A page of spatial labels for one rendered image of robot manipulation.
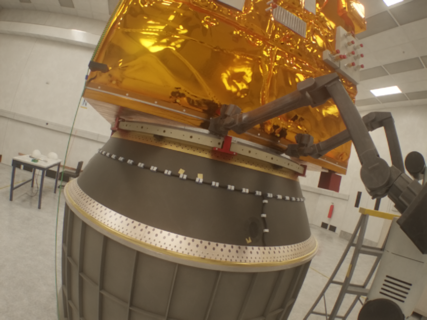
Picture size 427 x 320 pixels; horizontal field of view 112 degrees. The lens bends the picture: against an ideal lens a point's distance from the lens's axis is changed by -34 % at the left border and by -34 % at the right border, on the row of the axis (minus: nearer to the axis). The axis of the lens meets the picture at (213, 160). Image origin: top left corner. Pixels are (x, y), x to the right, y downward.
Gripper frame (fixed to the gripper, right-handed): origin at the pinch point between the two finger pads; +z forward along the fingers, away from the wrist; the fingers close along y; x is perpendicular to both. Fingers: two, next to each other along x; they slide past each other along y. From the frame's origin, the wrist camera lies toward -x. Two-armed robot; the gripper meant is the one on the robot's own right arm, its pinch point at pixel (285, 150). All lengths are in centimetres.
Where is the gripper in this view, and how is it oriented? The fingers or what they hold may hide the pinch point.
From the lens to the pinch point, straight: 142.0
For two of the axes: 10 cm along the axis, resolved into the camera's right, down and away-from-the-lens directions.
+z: -3.4, -0.5, 9.4
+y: -9.1, -2.3, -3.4
